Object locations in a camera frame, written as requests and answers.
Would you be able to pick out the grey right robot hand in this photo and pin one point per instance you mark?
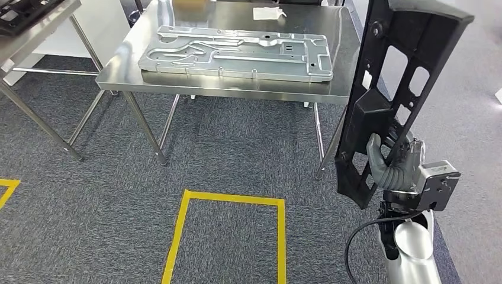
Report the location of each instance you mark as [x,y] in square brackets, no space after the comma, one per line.
[396,174]

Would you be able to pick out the black plastic car part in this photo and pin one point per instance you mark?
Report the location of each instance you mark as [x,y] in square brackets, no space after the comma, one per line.
[19,13]
[423,35]

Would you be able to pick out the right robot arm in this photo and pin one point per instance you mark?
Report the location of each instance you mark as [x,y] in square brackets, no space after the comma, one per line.
[412,251]

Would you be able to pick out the stainless steel workbench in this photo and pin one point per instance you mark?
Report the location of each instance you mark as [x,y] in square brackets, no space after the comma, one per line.
[313,19]

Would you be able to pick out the white paper scrap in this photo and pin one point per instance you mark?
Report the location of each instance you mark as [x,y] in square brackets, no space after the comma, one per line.
[499,96]

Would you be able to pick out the yellow floor tape square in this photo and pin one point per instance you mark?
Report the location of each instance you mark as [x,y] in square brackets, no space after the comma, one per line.
[10,182]
[235,198]

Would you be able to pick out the silver stamped metal plate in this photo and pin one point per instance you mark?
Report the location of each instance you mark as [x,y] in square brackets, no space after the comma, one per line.
[243,58]

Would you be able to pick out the white cloth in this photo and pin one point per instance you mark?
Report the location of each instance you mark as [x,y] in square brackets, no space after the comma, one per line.
[268,13]

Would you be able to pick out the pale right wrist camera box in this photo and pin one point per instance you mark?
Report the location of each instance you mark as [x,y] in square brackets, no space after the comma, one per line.
[439,180]

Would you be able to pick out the steel frame table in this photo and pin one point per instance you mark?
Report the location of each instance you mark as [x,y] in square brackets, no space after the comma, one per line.
[47,21]

